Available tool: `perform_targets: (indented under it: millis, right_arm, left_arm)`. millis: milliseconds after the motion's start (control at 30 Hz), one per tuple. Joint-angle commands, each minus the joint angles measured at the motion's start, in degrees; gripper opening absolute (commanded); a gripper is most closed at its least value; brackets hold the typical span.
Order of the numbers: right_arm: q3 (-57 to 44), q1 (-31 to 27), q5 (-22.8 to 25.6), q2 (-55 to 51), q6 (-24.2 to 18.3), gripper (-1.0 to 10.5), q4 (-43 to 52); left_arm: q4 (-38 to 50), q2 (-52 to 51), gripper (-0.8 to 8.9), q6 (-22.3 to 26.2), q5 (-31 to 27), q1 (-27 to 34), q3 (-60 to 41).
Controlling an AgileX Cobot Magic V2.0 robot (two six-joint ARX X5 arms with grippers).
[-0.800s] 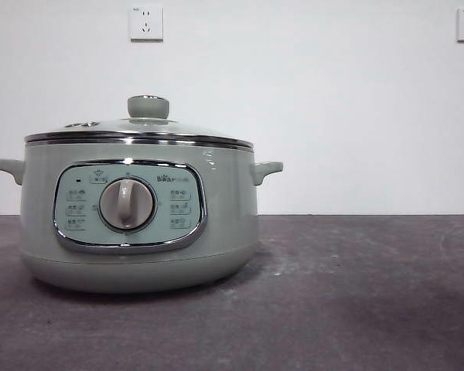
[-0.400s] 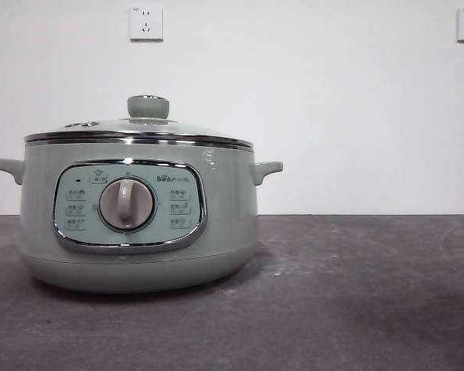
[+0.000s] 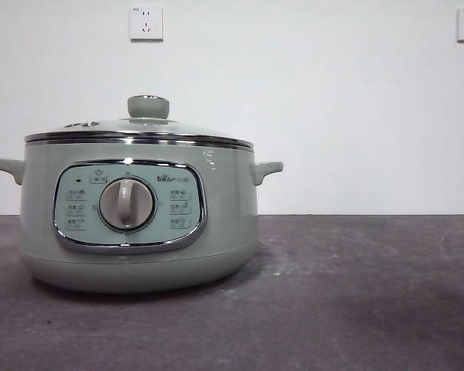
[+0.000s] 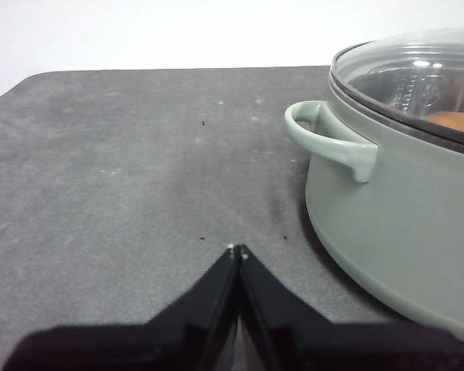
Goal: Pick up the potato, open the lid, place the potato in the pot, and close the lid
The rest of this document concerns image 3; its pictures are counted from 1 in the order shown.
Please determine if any glass lid with green knob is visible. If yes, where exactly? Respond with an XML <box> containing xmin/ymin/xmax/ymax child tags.
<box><xmin>24</xmin><ymin>94</ymin><xmax>254</xmax><ymax>147</ymax></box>

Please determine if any sage green electric cooking pot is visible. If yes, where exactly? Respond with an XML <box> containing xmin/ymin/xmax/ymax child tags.
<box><xmin>0</xmin><ymin>135</ymin><xmax>285</xmax><ymax>295</ymax></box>

